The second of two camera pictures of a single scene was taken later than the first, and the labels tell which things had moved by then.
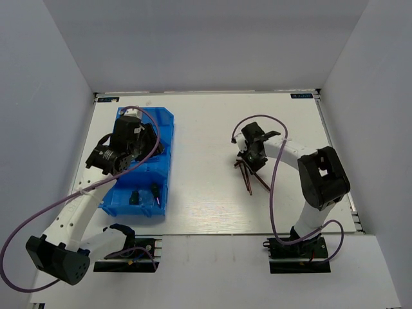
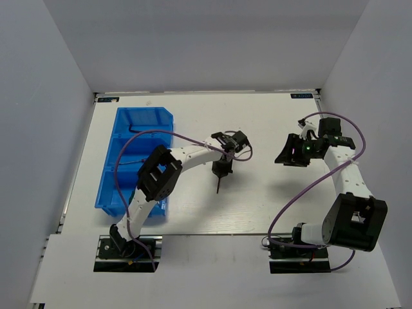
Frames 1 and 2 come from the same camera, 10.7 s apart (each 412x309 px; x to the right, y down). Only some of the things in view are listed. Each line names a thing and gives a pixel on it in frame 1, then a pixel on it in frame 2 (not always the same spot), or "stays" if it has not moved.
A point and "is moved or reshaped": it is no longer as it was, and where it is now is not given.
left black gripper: x=149 y=133 to x=223 y=170
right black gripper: x=253 y=167 to x=286 y=156
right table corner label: x=301 y=96 stays
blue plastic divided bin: x=141 y=189 stays
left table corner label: x=109 y=100 stays
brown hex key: x=239 y=161 is moved or reshaped
